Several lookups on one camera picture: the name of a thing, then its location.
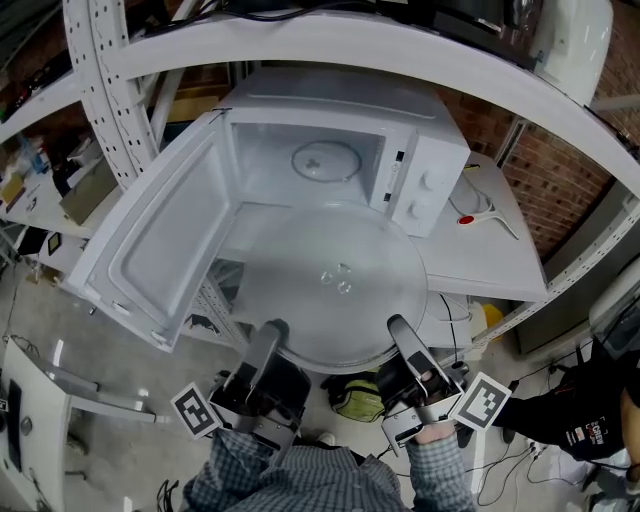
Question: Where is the microwave roller ring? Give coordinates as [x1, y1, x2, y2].
[291, 140, 363, 183]

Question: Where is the person's checked shirt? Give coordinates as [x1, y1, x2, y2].
[239, 444, 416, 512]

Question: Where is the brown cardboard box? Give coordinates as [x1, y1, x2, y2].
[167, 97, 209, 124]

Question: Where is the white device with red button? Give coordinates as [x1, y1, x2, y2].
[449, 199, 521, 242]

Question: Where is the round glass turntable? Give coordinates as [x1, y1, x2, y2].
[234, 202, 429, 374]

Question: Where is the yellow bin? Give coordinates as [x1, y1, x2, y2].
[482, 304, 505, 341]

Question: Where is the white machine with black panel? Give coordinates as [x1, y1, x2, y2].
[0, 339, 74, 512]

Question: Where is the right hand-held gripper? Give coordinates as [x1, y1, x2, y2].
[377, 314, 512, 457]

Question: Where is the black appliance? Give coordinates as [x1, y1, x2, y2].
[434, 0, 539, 69]

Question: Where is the person's left forearm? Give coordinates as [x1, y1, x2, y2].
[182, 427, 281, 512]

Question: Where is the yellow-green backpack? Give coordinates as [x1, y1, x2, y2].
[327, 377, 389, 421]

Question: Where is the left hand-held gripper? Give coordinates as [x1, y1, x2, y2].
[170, 320, 311, 451]

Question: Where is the olive green rectangular box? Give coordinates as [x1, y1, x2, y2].
[58, 159, 119, 226]

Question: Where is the white glossy appliance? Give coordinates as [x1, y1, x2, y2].
[529, 0, 614, 104]

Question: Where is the white metal shelving rack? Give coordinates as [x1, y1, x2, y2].
[0, 0, 640, 361]

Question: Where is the person's right forearm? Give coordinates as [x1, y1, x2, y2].
[404, 422, 476, 512]

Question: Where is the white microwave oven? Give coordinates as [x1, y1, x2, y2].
[64, 67, 472, 354]

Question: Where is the grey metal cabinet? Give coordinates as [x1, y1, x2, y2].
[517, 214, 640, 354]

